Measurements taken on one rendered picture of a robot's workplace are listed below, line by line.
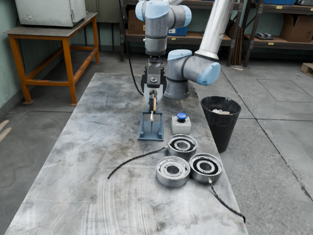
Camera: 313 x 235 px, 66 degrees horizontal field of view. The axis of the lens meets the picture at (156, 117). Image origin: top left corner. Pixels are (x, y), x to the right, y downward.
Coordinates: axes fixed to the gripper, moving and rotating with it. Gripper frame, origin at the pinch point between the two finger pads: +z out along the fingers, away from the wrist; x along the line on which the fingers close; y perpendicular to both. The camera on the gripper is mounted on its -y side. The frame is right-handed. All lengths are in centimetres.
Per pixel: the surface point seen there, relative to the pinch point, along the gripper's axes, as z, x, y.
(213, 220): 12.0, -18.4, -42.3
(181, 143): 10.1, -11.6, -12.3
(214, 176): 8.6, -20.1, -29.7
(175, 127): 8.9, -9.4, -3.8
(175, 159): 9.1, -8.9, -22.4
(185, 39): 52, -42, 321
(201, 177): 9.2, -16.4, -29.6
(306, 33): 34, -244, 338
